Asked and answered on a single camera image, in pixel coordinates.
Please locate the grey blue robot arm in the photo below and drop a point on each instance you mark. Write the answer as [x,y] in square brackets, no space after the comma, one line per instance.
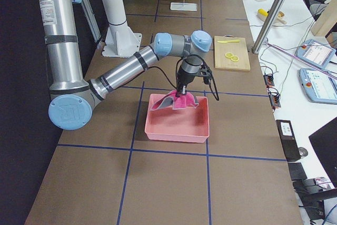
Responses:
[74,98]

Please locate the black power adapter box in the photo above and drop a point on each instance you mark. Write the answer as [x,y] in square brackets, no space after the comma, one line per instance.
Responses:
[288,141]

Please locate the black monitor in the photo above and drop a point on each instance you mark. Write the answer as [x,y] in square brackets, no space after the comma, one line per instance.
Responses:
[323,142]

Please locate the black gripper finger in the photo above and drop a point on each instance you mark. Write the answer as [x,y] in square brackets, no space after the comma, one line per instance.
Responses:
[180,90]

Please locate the lemon slice near board centre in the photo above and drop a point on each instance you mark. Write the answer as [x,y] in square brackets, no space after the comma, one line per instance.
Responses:
[234,58]

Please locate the yellow plastic knife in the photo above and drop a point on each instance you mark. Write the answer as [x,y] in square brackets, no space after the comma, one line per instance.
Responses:
[228,41]

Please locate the lemon slice near board edge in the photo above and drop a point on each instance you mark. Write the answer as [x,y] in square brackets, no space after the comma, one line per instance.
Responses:
[229,55]

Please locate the orange black circuit board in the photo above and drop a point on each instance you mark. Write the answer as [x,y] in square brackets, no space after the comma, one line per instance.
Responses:
[269,80]

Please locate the aluminium frame post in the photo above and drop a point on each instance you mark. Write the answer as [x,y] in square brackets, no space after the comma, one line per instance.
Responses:
[274,10]

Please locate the near blue teach pendant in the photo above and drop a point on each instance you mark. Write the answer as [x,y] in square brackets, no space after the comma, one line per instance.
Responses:
[318,86]

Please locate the pink grey cleaning cloth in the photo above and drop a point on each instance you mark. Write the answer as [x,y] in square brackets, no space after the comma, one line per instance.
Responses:
[176,101]

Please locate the light wooden box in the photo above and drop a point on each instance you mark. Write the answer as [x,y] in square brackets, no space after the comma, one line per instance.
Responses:
[326,21]

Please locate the far blue teach pendant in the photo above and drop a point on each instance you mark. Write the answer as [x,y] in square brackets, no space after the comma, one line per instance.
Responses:
[316,53]

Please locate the white tray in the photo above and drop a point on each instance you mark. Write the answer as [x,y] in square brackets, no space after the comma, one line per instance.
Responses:
[186,7]

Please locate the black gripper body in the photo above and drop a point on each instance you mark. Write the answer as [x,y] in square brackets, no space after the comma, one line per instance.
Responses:
[185,78]

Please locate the blue teach pendant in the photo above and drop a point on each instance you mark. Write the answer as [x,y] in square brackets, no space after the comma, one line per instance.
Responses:
[318,86]
[316,53]

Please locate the bamboo cutting board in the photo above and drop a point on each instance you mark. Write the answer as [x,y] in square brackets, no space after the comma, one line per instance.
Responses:
[238,49]

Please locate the pink plastic bin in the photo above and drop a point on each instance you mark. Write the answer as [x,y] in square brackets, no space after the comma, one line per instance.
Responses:
[185,125]

